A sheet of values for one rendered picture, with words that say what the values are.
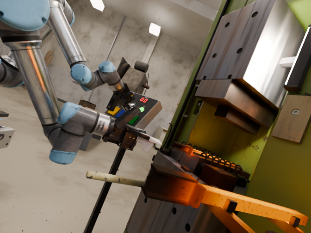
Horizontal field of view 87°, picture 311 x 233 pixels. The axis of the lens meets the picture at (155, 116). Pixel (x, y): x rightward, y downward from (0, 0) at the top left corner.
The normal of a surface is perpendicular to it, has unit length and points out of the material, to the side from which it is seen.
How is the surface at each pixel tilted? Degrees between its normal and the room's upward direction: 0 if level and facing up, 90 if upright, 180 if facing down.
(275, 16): 90
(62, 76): 90
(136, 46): 90
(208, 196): 90
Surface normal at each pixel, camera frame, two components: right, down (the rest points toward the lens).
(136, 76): 0.08, -0.46
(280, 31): 0.44, 0.18
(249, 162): -0.80, -0.35
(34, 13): 0.77, 0.25
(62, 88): 0.05, 0.01
